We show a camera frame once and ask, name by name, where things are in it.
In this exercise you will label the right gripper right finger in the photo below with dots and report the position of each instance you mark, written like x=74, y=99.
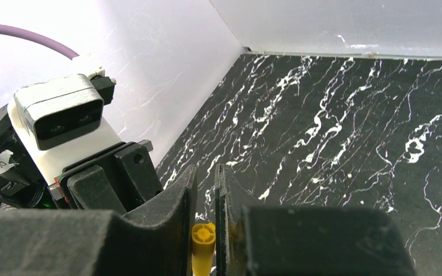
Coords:
x=253, y=238

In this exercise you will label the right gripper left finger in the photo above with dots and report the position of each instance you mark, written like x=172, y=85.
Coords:
x=153, y=239

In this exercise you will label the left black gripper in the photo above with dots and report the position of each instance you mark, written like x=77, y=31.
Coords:
x=94, y=171

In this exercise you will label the yellow pen cap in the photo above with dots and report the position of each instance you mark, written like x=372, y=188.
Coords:
x=203, y=248

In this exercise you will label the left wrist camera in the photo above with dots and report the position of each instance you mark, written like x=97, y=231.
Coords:
x=59, y=110

